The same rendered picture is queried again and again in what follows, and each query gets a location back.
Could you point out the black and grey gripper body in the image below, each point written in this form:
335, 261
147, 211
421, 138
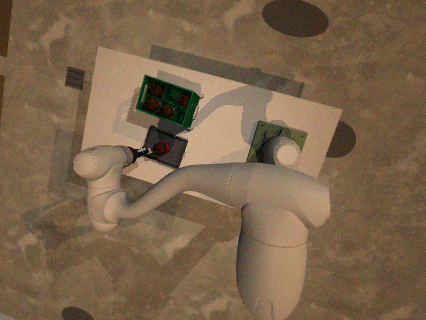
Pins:
135, 153

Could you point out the dark green crate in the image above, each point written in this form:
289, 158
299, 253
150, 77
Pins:
171, 95

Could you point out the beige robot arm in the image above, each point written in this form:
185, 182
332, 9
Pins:
278, 205

